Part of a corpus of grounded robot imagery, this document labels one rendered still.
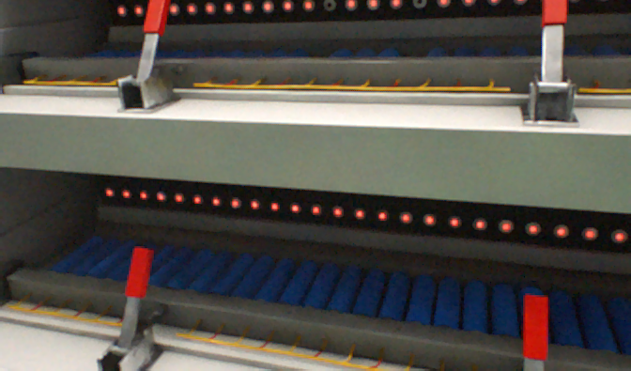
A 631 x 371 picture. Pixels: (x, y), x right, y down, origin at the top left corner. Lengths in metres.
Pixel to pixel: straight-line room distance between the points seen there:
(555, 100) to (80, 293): 0.39
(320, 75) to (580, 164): 0.18
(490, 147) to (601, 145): 0.05
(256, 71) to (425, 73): 0.13
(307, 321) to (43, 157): 0.23
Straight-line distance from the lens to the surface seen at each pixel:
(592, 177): 0.32
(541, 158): 0.31
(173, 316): 0.45
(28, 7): 0.58
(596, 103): 0.36
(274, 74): 0.41
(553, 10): 0.34
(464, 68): 0.38
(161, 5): 0.41
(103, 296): 0.48
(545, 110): 0.34
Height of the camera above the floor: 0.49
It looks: 1 degrees up
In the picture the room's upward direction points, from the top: 4 degrees clockwise
